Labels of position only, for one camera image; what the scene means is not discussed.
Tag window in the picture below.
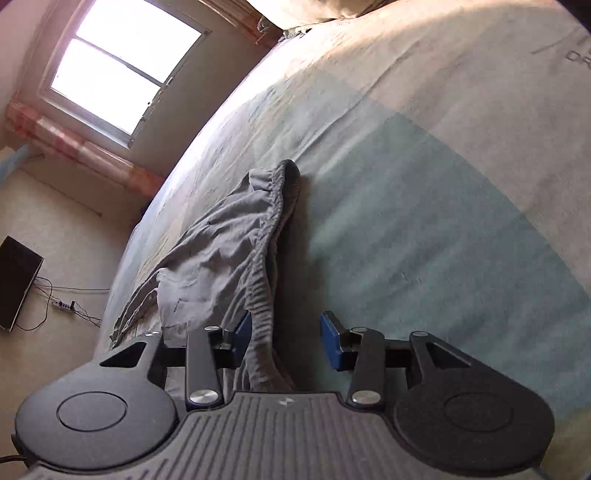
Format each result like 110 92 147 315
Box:
38 0 212 149

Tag bed with patchwork sheet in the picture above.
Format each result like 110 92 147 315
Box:
93 0 591 468

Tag beige printed pillow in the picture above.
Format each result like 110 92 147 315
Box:
246 0 394 31

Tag white power strip with cables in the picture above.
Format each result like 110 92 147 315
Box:
17 274 112 332

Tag grey pants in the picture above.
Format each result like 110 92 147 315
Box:
108 159 302 394

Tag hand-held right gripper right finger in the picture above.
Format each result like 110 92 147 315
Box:
319 309 472 410

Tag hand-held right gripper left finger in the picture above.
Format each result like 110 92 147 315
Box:
98 311 254 412

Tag light blue cloth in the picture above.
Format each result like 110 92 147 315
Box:
0 142 38 186

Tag pink checked curtain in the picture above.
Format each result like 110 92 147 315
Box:
202 0 283 48
6 103 165 200

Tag black wall television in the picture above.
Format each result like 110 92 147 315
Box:
0 235 45 334

